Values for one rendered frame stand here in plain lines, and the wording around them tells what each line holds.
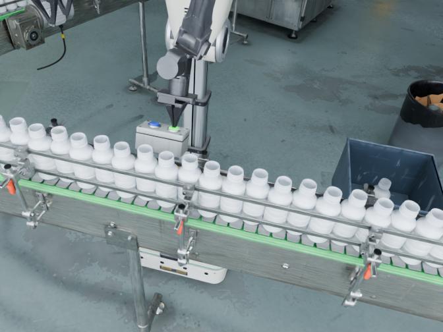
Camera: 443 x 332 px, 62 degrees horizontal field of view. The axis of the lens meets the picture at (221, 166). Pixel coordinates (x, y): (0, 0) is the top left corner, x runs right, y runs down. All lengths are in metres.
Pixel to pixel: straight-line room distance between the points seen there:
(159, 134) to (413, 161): 0.95
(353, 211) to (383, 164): 0.64
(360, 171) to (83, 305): 1.43
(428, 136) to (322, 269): 1.70
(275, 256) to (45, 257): 1.49
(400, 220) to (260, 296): 1.21
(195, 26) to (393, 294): 0.86
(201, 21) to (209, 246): 0.59
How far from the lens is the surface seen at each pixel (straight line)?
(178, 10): 1.36
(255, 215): 0.96
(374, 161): 1.54
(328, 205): 0.91
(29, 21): 2.18
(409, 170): 1.58
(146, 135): 1.08
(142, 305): 1.59
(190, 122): 1.61
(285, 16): 4.57
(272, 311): 2.01
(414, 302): 1.17
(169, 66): 0.95
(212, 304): 1.99
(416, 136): 2.64
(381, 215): 0.94
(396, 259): 1.06
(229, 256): 1.07
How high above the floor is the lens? 1.77
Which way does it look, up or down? 42 degrees down
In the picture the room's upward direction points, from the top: 6 degrees clockwise
